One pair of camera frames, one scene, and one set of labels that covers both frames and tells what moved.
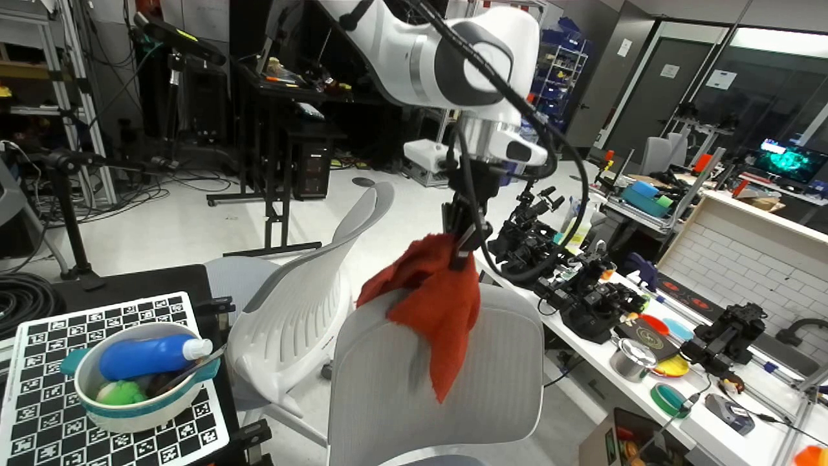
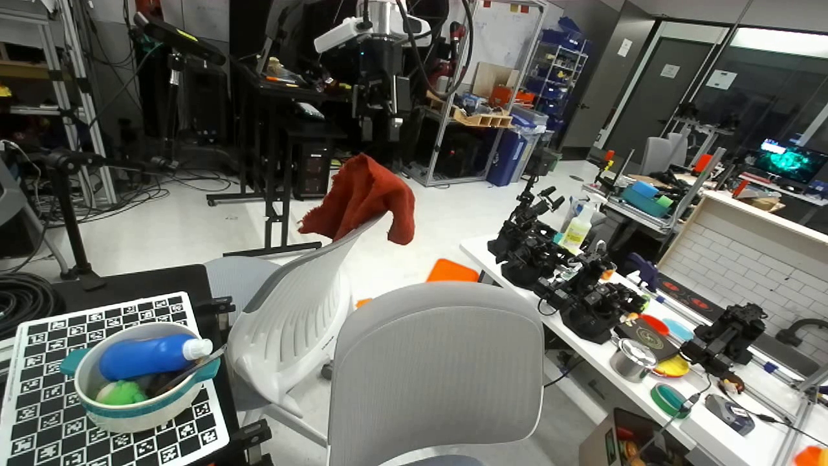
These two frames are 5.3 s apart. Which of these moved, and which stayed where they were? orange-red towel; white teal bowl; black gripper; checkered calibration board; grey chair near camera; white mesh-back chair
Moved: black gripper; orange-red towel
Stayed: grey chair near camera; white mesh-back chair; white teal bowl; checkered calibration board
